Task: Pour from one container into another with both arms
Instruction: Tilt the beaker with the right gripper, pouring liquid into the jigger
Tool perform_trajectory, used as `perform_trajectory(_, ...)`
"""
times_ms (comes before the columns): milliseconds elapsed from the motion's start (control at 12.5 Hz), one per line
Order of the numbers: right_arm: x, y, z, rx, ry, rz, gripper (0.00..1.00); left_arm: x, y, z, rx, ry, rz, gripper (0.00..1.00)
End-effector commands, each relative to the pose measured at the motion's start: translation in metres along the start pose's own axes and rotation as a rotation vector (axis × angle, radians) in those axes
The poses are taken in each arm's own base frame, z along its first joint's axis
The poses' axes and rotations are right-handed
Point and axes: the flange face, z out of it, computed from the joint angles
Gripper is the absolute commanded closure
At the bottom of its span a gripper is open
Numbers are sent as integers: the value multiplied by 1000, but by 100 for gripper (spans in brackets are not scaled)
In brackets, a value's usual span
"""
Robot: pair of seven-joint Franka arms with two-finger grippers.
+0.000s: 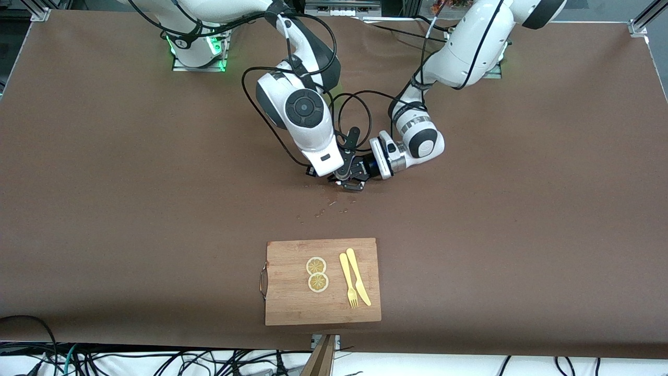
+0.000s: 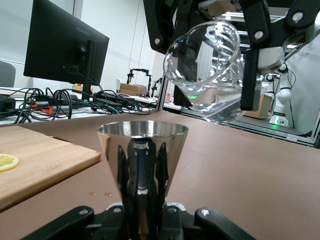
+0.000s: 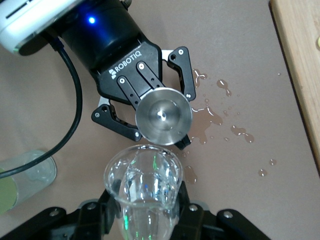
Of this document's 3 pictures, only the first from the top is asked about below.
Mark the yellow plastic fork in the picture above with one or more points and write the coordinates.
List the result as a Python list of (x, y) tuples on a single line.
[(345, 271)]

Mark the metal mounting bracket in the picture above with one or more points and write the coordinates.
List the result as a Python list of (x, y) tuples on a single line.
[(315, 342)]

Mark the lemon slice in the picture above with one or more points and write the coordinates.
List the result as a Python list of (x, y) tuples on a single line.
[(318, 282), (316, 266)]

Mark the spilled liquid drops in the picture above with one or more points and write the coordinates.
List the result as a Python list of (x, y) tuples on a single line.
[(332, 202)]

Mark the grey power strip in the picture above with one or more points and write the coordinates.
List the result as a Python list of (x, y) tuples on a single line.
[(342, 9)]

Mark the aluminium frame profile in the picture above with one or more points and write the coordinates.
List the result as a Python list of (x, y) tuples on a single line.
[(40, 13), (644, 21)]

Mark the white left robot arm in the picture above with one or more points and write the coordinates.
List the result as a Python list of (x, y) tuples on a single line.
[(469, 47)]

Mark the camera mounting pole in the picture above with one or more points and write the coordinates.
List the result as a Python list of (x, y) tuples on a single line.
[(322, 360)]

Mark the yellow plastic knife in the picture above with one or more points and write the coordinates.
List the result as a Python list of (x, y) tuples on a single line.
[(357, 277)]

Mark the brown table cover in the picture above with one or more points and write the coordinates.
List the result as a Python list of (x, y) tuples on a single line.
[(469, 261)]

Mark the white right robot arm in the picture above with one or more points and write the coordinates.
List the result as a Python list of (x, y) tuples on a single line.
[(305, 109)]

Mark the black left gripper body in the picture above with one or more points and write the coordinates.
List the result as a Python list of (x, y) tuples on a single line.
[(367, 166)]

